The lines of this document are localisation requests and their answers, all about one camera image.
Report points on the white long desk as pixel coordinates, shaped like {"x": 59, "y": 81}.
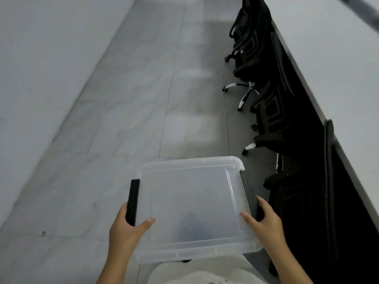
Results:
{"x": 334, "y": 56}

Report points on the person's left forearm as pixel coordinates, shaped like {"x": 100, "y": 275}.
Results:
{"x": 117, "y": 270}

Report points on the person's left hand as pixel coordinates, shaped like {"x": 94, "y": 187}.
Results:
{"x": 125, "y": 236}

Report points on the clear plastic storage box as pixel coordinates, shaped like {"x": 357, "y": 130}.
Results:
{"x": 192, "y": 209}

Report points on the person's white clothing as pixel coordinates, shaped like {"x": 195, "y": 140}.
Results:
{"x": 204, "y": 273}

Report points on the black office chair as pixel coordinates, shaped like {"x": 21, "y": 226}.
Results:
{"x": 260, "y": 67}
{"x": 251, "y": 29}
{"x": 308, "y": 209}
{"x": 278, "y": 124}

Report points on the person's left thumb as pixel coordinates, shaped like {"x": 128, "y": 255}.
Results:
{"x": 145, "y": 225}

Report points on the person's right hand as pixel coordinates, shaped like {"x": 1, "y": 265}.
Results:
{"x": 268, "y": 230}

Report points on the person's right forearm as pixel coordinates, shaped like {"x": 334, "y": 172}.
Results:
{"x": 291, "y": 266}

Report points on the person's right thumb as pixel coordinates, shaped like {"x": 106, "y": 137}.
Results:
{"x": 248, "y": 218}

